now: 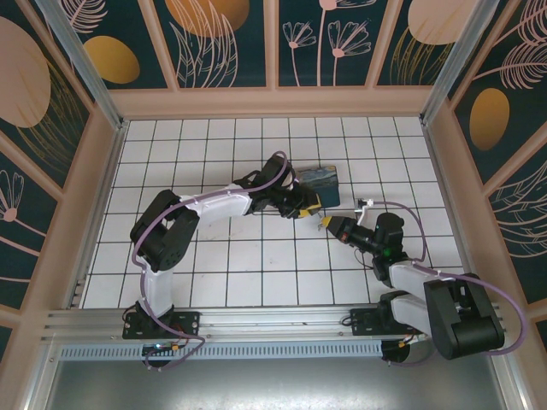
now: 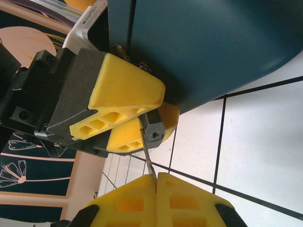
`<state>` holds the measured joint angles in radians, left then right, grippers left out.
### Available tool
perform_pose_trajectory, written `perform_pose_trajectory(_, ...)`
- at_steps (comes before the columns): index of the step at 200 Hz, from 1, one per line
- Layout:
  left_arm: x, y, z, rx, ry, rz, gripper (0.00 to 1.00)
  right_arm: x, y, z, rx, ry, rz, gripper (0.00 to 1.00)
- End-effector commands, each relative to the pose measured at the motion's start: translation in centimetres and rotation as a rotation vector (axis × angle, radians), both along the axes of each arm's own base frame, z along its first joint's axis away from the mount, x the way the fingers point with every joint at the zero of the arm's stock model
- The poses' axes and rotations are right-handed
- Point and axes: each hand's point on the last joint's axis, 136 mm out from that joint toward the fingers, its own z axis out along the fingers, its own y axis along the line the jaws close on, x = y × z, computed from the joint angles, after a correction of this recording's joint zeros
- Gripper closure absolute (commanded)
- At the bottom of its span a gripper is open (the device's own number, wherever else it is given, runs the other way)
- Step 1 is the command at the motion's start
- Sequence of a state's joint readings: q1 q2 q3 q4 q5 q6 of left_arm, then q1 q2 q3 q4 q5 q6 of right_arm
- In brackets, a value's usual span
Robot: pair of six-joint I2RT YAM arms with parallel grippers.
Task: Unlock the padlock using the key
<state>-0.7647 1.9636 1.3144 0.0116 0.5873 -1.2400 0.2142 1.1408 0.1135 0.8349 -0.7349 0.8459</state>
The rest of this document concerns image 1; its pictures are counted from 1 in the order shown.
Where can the starry night tin box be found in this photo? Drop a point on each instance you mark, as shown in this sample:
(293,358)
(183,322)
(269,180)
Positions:
(327,190)

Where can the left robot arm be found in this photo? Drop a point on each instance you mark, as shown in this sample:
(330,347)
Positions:
(213,205)

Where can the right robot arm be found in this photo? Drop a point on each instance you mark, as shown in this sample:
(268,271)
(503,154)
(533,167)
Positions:
(461,316)

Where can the grey sheet metal panel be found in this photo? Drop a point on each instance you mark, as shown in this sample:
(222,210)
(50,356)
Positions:
(273,384)

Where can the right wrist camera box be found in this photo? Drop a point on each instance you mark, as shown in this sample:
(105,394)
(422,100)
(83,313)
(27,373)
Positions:
(363,210)

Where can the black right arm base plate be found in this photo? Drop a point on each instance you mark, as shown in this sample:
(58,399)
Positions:
(363,322)

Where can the aluminium mounting rail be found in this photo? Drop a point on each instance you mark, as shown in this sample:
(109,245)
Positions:
(273,318)

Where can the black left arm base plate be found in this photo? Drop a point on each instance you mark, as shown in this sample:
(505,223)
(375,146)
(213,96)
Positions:
(188,324)

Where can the aluminium frame post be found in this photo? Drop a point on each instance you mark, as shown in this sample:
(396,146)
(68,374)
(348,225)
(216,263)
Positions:
(449,64)
(95,81)

